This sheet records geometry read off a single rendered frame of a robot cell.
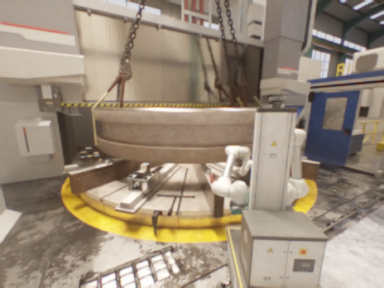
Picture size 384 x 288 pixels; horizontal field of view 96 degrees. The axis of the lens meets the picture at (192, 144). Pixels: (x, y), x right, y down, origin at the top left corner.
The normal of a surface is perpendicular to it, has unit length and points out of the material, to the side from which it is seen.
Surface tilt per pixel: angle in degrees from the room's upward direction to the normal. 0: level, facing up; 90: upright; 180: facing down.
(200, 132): 90
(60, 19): 90
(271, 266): 90
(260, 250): 90
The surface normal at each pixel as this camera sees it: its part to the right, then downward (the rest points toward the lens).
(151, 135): -0.27, 0.20
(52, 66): 0.47, 0.18
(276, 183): -0.04, 0.21
